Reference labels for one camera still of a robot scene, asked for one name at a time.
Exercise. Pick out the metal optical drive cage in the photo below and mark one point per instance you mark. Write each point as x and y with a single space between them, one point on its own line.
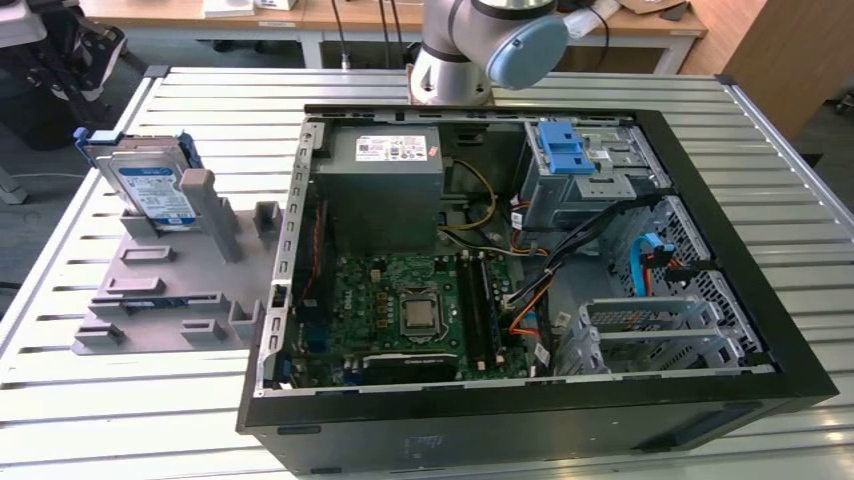
554 200

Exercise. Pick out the wooden cabinet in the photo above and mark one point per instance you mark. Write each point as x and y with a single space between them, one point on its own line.
788 60

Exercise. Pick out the grey power supply unit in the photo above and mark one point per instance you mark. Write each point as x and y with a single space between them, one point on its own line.
381 200

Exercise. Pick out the hard disk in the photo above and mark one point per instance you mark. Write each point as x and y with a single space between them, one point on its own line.
156 195

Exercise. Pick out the blue plastic drive latch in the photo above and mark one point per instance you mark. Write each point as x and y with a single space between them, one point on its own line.
561 137

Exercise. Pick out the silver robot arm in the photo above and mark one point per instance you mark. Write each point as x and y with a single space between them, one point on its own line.
454 30

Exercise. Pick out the black PC case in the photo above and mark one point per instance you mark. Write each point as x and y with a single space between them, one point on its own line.
467 435

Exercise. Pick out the wooden top desk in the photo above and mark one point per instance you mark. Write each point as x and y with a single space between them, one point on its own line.
668 27
147 19

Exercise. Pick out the black plastic card retainer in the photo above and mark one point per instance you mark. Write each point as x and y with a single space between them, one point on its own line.
279 295

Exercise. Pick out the small white printed box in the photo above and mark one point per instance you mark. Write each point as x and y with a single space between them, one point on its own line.
277 4

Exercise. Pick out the metal disk bay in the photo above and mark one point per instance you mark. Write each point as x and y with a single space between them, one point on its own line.
654 334

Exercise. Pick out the RAM stick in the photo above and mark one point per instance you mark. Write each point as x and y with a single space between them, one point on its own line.
160 302

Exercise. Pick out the green motherboard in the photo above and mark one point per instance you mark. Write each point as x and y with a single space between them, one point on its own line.
374 280

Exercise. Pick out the grey parts rack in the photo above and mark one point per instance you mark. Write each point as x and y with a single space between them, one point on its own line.
180 300

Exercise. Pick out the CPU socket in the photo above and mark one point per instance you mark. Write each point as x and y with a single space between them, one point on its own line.
427 339

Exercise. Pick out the black graphics card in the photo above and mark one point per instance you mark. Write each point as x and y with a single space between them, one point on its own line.
407 367

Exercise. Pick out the grey metal stand foot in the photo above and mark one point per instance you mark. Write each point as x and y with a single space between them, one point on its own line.
15 195

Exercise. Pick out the silver CPU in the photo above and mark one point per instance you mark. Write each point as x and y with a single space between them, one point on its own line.
419 312

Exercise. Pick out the brown cardboard piece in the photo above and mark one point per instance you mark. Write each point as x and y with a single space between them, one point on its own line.
648 6

